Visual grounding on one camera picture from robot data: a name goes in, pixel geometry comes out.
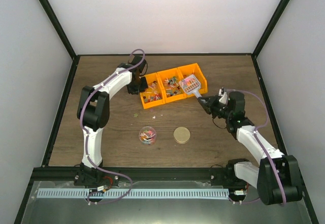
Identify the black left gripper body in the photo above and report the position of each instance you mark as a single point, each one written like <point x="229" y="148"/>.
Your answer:
<point x="136" y="86"/>

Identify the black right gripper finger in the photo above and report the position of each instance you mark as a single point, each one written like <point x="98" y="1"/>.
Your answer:
<point x="206" y="107"/>
<point x="206" y="100"/>

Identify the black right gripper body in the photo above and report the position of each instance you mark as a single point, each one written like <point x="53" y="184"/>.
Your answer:
<point x="217" y="110"/>

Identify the orange bin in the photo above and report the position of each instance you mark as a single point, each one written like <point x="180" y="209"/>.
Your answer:
<point x="194" y="69"/>
<point x="153" y="96"/>
<point x="170" y="79"/>

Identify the white slotted plastic scoop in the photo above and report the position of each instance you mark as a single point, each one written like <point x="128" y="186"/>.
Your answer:
<point x="191" y="85"/>

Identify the gold round jar lid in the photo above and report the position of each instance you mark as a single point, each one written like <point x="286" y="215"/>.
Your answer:
<point x="181" y="135"/>

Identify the clear glass jar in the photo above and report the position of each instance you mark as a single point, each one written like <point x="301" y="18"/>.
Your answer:
<point x="147" y="135"/>

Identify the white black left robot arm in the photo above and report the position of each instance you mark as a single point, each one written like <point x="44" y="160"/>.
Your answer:
<point x="94" y="111"/>

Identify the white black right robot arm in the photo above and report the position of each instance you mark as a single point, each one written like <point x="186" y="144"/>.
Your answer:
<point x="277" y="177"/>

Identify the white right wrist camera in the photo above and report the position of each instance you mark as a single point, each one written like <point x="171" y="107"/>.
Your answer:
<point x="223" y="96"/>

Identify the light blue slotted cable duct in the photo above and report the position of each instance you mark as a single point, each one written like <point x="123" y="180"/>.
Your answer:
<point x="78" y="193"/>

